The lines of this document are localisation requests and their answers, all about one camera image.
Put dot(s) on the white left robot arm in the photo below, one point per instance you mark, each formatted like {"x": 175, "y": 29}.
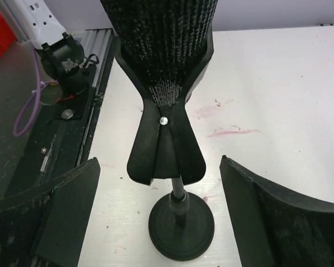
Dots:
{"x": 62, "y": 57}

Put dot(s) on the black glitter microphone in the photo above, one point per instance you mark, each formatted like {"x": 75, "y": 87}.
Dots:
{"x": 162, "y": 40}

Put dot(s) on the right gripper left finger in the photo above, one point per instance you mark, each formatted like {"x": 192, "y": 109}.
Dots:
{"x": 46, "y": 225}

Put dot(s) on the round-base mic stand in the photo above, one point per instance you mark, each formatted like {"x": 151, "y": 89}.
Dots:
{"x": 181, "y": 224}

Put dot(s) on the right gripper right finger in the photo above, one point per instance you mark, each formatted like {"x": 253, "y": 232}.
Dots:
{"x": 274, "y": 225}

